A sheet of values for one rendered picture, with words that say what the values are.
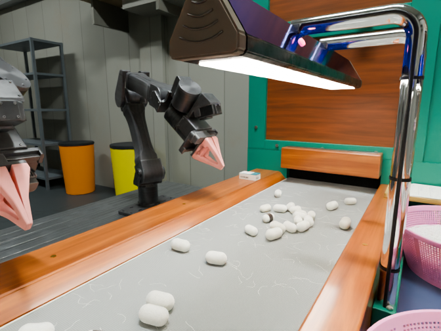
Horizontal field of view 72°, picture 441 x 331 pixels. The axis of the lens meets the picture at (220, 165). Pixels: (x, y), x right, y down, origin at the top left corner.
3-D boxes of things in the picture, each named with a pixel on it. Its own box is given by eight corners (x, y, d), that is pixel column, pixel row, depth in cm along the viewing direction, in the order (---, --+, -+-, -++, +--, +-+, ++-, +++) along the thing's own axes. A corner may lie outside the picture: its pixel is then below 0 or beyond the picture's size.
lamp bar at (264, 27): (167, 60, 30) (165, -21, 29) (329, 89, 81) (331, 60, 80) (237, 52, 26) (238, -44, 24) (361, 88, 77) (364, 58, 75)
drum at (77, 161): (104, 190, 367) (101, 141, 356) (75, 198, 335) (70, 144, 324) (85, 185, 387) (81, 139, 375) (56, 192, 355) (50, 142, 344)
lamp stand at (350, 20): (268, 294, 52) (277, 17, 44) (304, 249, 69) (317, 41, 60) (392, 339, 42) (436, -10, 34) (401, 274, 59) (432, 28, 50)
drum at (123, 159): (161, 202, 318) (159, 142, 306) (132, 214, 285) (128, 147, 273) (135, 196, 339) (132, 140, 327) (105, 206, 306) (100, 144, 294)
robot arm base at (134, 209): (176, 178, 105) (161, 176, 108) (130, 192, 88) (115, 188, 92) (176, 200, 106) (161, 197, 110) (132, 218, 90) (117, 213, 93)
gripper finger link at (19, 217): (74, 199, 39) (41, 149, 42) (12, 216, 33) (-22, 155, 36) (60, 230, 43) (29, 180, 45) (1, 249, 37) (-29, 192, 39)
